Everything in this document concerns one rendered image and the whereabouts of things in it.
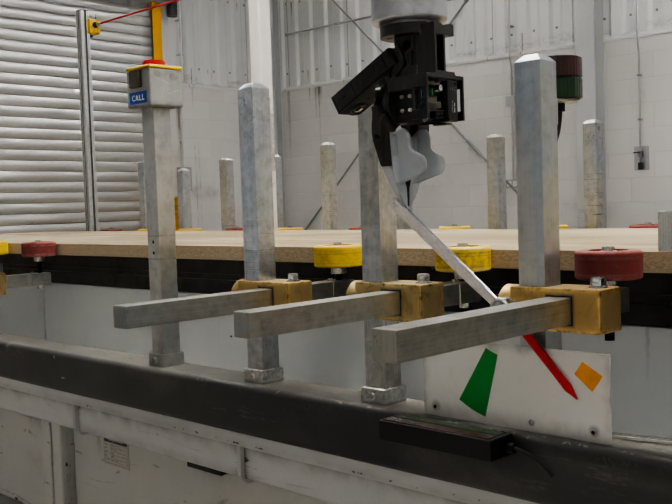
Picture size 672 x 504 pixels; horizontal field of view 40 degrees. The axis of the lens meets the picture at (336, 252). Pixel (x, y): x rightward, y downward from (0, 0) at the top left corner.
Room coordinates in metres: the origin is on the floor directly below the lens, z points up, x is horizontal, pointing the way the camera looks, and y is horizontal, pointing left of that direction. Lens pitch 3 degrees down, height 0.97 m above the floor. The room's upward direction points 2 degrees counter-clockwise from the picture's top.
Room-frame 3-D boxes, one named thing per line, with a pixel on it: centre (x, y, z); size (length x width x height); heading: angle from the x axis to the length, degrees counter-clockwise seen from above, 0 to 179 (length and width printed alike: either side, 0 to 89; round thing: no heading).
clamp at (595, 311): (1.06, -0.26, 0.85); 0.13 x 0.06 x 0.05; 46
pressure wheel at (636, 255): (1.11, -0.33, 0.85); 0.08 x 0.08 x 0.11
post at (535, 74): (1.07, -0.24, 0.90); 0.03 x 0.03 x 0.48; 46
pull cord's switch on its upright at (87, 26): (3.83, 0.99, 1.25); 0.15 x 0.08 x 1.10; 46
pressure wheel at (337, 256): (1.49, 0.00, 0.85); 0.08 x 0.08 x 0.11
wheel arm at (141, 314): (1.35, 0.13, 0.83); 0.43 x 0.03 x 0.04; 136
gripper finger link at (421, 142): (1.11, -0.11, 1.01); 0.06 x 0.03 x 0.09; 46
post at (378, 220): (1.24, -0.06, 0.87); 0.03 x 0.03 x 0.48; 46
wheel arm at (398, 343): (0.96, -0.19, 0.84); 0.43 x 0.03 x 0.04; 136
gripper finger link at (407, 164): (1.08, -0.09, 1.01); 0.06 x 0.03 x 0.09; 46
